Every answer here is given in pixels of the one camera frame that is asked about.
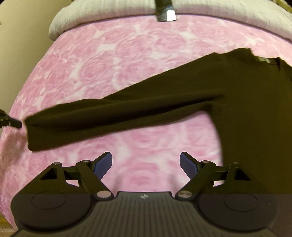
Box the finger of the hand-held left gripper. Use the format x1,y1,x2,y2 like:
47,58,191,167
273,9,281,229
0,109,23,129

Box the grey ribbed quilt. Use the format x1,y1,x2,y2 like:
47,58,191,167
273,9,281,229
49,0,292,42

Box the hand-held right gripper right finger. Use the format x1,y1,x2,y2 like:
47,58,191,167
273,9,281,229
174,152,263,200

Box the pink floral blanket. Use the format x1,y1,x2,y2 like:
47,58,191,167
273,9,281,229
0,14,292,226

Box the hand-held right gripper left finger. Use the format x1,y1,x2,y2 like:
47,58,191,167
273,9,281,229
30,151,114,200

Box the black long-sleeved sweater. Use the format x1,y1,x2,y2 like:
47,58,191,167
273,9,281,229
24,47,292,230

